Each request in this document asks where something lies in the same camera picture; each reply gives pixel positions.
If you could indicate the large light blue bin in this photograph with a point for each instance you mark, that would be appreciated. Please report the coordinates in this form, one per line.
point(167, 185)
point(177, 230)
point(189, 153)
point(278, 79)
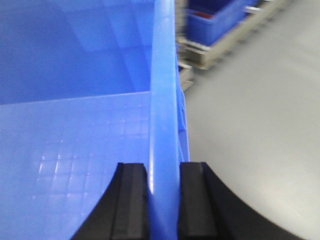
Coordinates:
point(86, 85)

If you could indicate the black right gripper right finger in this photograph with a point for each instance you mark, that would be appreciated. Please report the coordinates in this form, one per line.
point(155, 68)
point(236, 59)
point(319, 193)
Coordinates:
point(209, 210)

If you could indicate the distant blue bin on rack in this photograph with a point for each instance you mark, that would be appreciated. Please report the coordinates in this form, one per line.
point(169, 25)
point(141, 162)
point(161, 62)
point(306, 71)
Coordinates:
point(208, 20)

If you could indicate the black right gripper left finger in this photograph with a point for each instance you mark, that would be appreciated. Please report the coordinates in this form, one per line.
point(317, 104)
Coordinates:
point(122, 211)

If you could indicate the grey metal rack frame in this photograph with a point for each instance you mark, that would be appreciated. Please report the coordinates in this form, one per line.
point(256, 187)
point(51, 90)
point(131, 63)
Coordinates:
point(193, 55)

